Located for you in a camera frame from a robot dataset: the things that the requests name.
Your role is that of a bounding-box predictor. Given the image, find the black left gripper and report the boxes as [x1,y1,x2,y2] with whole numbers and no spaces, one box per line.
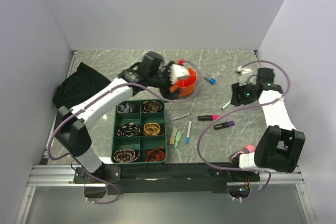
[149,61,183,102]

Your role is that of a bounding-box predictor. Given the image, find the orange round pen holder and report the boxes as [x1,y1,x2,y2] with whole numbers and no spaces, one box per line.
[170,67,197,97]

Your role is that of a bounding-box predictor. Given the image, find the purple black highlighter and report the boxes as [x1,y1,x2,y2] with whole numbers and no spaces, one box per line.
[213,121,235,130]

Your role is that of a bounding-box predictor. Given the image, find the pink black highlighter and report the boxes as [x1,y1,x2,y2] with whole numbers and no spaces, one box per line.
[197,114,219,121]

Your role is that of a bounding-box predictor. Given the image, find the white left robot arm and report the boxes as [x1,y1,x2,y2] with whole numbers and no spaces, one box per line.
[50,51,190,183]

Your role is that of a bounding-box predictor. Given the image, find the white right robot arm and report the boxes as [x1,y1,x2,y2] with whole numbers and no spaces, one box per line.
[229,67,306,181]

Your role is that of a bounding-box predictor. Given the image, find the brown patterned rolled band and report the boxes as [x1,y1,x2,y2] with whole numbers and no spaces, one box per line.
[141,100,162,113]

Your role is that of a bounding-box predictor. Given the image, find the thin blue-tip pen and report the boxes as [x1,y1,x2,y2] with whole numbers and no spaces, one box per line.
[166,112,191,122]

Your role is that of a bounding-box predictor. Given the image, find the yellow rolled band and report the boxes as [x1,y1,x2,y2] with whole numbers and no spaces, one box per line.
[143,123,161,136]

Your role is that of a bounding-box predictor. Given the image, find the green eraser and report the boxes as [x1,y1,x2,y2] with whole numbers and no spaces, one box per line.
[174,131,182,148]

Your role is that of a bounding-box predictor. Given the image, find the grey folded cloth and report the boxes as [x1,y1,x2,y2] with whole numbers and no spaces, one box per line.
[116,102,138,113]

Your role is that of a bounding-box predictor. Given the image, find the tan eraser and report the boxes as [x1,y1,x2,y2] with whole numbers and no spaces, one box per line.
[169,127,178,145]

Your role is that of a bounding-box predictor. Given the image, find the green compartment tray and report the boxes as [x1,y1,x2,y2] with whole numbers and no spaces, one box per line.
[111,99,167,165]

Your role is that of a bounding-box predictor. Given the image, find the white blue marker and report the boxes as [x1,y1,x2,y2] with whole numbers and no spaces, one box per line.
[185,120,192,144]

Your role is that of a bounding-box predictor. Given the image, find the orange black rolled band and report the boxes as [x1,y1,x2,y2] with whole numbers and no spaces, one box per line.
[145,147,166,162]

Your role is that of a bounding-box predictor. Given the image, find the pink patterned rolled band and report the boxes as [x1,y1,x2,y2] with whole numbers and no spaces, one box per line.
[113,150,139,164]

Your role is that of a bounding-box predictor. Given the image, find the black cloth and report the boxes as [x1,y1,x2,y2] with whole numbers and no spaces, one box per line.
[52,62,111,109]

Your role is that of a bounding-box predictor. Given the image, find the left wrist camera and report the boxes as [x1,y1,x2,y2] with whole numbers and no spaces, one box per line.
[169,63,190,84]

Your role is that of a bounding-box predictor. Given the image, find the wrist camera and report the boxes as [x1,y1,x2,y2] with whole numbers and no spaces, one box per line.
[236,66,252,75]
[169,63,190,84]

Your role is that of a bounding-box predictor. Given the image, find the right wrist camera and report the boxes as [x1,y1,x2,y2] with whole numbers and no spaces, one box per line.
[236,66,252,75]

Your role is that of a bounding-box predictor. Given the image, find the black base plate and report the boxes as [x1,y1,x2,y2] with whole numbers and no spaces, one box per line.
[72,163,261,196]

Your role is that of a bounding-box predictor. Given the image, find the aluminium rail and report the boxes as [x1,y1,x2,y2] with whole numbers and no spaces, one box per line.
[27,163,304,187]

